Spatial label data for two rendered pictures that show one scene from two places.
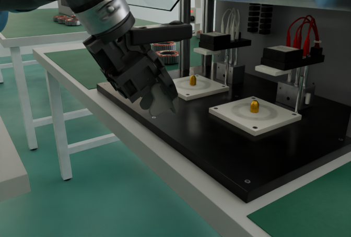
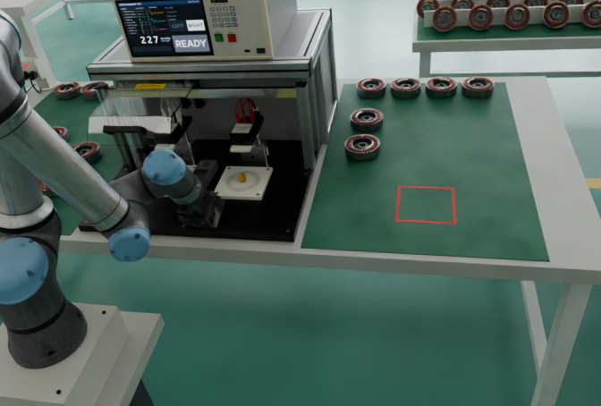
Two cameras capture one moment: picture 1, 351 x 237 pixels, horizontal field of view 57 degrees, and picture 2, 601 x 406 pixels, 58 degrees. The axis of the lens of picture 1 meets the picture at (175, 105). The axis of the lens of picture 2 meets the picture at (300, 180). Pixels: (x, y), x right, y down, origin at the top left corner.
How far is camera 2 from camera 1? 96 cm
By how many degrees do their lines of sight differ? 39
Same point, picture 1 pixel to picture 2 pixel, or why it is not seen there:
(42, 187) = not seen: outside the picture
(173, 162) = (232, 246)
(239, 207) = (293, 246)
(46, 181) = not seen: outside the picture
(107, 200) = not seen: hidden behind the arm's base
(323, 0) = (259, 92)
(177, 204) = (149, 291)
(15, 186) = (159, 325)
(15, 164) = (141, 316)
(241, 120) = (243, 193)
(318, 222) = (329, 229)
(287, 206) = (311, 231)
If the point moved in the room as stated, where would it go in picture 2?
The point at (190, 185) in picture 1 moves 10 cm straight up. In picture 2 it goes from (258, 252) to (251, 224)
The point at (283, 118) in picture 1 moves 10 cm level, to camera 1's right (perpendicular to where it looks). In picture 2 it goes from (266, 176) to (289, 161)
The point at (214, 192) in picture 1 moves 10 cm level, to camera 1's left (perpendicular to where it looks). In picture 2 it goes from (275, 247) to (246, 268)
